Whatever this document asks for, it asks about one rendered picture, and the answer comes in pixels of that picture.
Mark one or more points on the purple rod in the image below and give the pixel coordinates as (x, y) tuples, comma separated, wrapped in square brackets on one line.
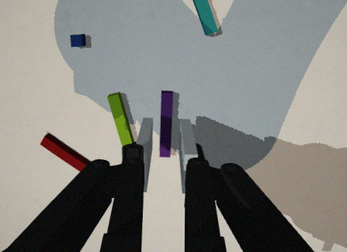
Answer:
[(166, 123)]

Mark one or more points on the dark red rod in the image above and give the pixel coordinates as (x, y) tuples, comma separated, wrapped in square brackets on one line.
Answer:
[(64, 152)]

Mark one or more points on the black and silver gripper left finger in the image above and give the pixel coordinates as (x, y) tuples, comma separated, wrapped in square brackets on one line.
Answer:
[(68, 221)]

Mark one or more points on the turquoise rod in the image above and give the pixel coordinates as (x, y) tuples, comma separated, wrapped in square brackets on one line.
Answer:
[(206, 18)]

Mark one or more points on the small blue cube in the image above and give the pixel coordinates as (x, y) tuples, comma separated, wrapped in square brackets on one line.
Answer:
[(77, 40)]

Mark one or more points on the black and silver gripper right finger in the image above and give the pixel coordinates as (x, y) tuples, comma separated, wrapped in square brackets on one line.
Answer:
[(254, 220)]

